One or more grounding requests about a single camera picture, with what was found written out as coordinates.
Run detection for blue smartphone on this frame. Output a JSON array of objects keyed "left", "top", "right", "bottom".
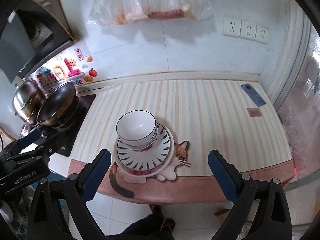
[{"left": 241, "top": 83, "right": 266, "bottom": 107}]

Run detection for black range hood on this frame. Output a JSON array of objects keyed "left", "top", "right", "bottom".
[{"left": 1, "top": 0, "right": 74, "bottom": 83}]

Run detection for white plate grey flower print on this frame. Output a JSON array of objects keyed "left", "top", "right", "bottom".
[{"left": 114, "top": 123, "right": 174, "bottom": 178}]

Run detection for white bowl dark rim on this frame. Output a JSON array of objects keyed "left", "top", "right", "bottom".
[{"left": 116, "top": 110, "right": 156, "bottom": 148}]

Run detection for triple white wall socket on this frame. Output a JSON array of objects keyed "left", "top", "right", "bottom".
[{"left": 222, "top": 17, "right": 270, "bottom": 44}]

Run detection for white bowl red roses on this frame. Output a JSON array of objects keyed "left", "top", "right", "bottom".
[{"left": 119, "top": 139, "right": 157, "bottom": 152}]

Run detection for striped table mat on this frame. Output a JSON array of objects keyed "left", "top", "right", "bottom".
[{"left": 68, "top": 80, "right": 295, "bottom": 204}]

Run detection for white bowl blue hearts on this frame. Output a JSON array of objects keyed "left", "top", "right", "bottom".
[{"left": 119, "top": 123, "right": 157, "bottom": 146}]

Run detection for steel pot with lid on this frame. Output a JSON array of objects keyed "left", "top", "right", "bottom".
[{"left": 12, "top": 80, "right": 46, "bottom": 126}]

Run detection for dark frying pan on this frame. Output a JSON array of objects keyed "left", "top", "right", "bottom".
[{"left": 36, "top": 82, "right": 75, "bottom": 126}]

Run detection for knitted cat shaped mat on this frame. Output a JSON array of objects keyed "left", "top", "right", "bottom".
[{"left": 109, "top": 140, "right": 191, "bottom": 198}]

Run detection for plastic bag with food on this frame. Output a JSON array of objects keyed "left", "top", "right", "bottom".
[{"left": 148, "top": 0, "right": 212, "bottom": 21}]

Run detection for colourful wall sticker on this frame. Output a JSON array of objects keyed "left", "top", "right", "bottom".
[{"left": 28, "top": 47, "right": 98, "bottom": 94}]

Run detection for small brown card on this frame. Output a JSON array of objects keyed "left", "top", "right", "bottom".
[{"left": 247, "top": 108, "right": 262, "bottom": 117}]

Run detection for white plate blue leaf pattern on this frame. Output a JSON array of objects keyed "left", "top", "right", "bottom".
[{"left": 116, "top": 123, "right": 171, "bottom": 172}]

